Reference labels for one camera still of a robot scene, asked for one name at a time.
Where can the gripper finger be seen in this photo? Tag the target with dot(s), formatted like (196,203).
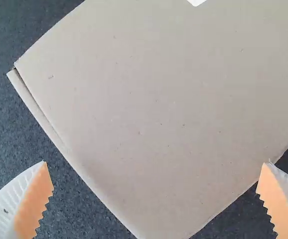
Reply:
(17,204)
(281,199)

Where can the cardboard box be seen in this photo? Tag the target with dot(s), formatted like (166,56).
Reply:
(159,112)

